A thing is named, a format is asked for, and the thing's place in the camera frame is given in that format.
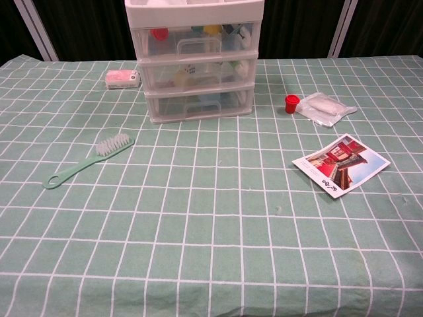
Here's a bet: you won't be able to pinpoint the green brush white bristles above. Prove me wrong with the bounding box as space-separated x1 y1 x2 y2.
42 133 135 190

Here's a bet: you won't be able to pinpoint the red toy cup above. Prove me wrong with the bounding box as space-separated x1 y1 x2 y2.
150 28 170 42

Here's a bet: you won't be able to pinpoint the white partition post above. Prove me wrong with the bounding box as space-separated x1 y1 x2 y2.
13 0 60 62
327 0 360 59

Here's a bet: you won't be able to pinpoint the green checked tablecloth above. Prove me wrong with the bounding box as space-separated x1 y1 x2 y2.
0 54 423 317

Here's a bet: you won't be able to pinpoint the clear bag white contents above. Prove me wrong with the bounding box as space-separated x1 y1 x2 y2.
296 92 358 127

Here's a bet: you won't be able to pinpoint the postcard with red building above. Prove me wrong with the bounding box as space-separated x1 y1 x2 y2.
291 133 391 199

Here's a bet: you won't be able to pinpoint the black pleated curtain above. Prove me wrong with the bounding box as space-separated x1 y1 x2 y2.
32 0 137 62
340 0 423 59
0 0 44 66
258 0 345 61

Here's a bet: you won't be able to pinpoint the clear drawer with dice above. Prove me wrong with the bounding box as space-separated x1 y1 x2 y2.
138 58 257 92

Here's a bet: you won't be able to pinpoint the clear drawer with coloured toys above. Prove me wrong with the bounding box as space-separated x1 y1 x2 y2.
133 22 260 63

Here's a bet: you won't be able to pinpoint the small red jar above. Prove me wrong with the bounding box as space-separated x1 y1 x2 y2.
284 94 301 115

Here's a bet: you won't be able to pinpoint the translucent plastic drawer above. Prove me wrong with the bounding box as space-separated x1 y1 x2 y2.
145 88 255 122

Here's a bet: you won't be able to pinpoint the white plastic drawer cabinet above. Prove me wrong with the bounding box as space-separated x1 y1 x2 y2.
124 0 265 125

